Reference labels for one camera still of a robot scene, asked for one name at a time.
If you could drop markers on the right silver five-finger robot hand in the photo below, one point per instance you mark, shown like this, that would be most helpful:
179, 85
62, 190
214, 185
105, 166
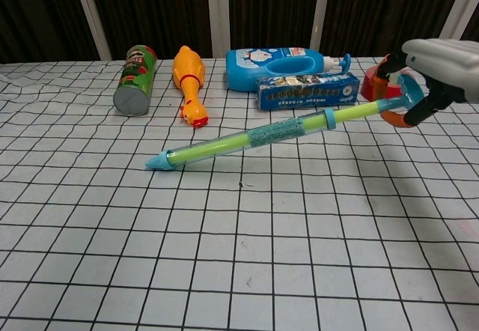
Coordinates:
445, 65

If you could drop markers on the yellow rubber chicken toy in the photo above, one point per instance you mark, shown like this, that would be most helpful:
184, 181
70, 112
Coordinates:
187, 72

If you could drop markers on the blue green water pump toy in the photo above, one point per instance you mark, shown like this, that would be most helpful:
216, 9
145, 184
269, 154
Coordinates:
224, 145

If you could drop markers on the blue detergent pump bottle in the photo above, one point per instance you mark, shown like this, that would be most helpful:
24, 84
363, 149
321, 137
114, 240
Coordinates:
243, 72

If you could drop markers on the green Pringles can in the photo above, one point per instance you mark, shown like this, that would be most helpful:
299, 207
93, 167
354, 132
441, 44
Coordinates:
134, 80

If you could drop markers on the white upright frame post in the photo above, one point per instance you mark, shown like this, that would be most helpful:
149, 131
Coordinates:
218, 12

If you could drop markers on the white slanted frame post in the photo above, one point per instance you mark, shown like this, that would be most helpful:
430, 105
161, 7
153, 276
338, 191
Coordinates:
458, 9
91, 20
322, 9

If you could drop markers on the white black-grid tablecloth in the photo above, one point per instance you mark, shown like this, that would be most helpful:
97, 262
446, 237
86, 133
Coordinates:
239, 252

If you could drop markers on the red tape roll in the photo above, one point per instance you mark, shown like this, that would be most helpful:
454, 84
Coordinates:
367, 88

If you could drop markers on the blue rectangular carton box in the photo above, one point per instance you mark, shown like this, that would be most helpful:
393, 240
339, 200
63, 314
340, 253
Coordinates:
307, 97

